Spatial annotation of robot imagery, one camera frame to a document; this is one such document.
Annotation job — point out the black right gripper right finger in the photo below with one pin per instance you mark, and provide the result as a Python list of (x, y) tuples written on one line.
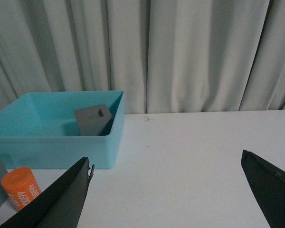
[(267, 183)]

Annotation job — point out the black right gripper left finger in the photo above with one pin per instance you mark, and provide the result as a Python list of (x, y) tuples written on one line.
[(61, 204)]

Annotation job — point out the gray cube with rectangular slot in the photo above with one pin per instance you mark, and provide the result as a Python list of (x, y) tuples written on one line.
[(94, 120)]

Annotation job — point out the light blue plastic box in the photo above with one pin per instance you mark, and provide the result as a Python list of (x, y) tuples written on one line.
[(39, 130)]

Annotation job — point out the orange cylinder with white numbers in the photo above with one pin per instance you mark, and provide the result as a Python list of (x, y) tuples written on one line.
[(21, 187)]

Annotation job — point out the white pleated curtain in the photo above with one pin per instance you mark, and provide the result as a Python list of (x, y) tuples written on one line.
[(169, 56)]

